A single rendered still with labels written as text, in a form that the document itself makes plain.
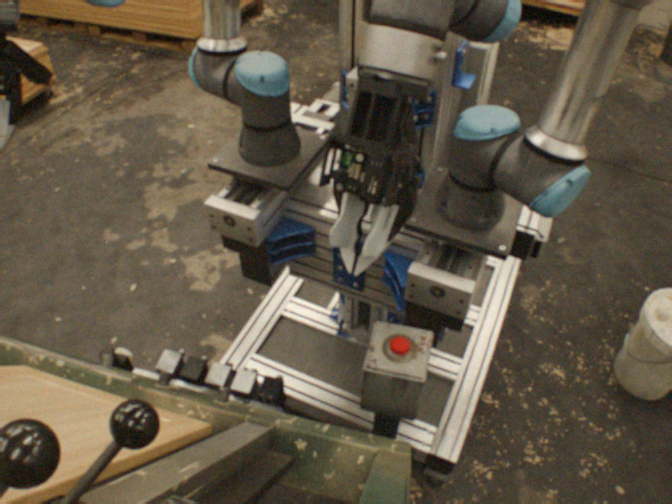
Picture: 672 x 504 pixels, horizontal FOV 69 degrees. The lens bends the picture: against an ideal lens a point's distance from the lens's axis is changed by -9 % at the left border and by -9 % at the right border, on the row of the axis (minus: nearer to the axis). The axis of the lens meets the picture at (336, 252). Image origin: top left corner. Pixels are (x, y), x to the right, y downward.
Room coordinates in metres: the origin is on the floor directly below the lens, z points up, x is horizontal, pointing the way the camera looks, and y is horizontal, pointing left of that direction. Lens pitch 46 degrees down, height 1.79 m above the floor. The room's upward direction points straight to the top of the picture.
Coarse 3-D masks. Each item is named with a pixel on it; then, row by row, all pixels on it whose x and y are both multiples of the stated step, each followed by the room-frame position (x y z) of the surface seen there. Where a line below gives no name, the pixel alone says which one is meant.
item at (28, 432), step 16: (0, 432) 0.10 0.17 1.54; (16, 432) 0.10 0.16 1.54; (32, 432) 0.10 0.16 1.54; (48, 432) 0.11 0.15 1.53; (0, 448) 0.09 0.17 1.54; (16, 448) 0.09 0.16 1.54; (32, 448) 0.10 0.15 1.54; (48, 448) 0.10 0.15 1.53; (0, 464) 0.09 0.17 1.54; (16, 464) 0.09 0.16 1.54; (32, 464) 0.09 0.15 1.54; (48, 464) 0.09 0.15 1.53; (0, 480) 0.08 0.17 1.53; (16, 480) 0.08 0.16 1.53; (32, 480) 0.08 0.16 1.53; (0, 496) 0.08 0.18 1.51
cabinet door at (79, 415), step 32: (0, 384) 0.41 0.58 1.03; (32, 384) 0.44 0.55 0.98; (64, 384) 0.47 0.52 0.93; (0, 416) 0.29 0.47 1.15; (32, 416) 0.31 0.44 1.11; (64, 416) 0.34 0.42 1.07; (96, 416) 0.36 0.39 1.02; (160, 416) 0.41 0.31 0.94; (64, 448) 0.25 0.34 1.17; (96, 448) 0.26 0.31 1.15; (160, 448) 0.30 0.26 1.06; (64, 480) 0.18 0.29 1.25; (96, 480) 0.20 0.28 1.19
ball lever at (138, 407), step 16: (128, 400) 0.18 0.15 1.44; (144, 400) 0.18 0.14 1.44; (112, 416) 0.16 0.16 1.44; (128, 416) 0.16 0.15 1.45; (144, 416) 0.16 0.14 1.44; (112, 432) 0.15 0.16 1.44; (128, 432) 0.15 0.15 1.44; (144, 432) 0.15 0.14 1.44; (112, 448) 0.15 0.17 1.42; (128, 448) 0.15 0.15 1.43; (96, 464) 0.14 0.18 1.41; (80, 480) 0.13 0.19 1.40; (80, 496) 0.12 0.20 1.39
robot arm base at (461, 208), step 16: (448, 176) 0.85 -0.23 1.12; (448, 192) 0.83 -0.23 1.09; (464, 192) 0.80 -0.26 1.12; (480, 192) 0.79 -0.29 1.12; (496, 192) 0.81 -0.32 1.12; (448, 208) 0.81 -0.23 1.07; (464, 208) 0.79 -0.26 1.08; (480, 208) 0.79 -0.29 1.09; (496, 208) 0.80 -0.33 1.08; (464, 224) 0.78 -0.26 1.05; (480, 224) 0.78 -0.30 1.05
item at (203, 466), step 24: (240, 432) 0.37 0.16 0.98; (264, 432) 0.38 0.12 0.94; (192, 456) 0.26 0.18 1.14; (216, 456) 0.27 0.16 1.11; (240, 456) 0.30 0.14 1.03; (120, 480) 0.18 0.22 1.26; (144, 480) 0.19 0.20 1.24; (168, 480) 0.19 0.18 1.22; (192, 480) 0.21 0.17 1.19; (216, 480) 0.24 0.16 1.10
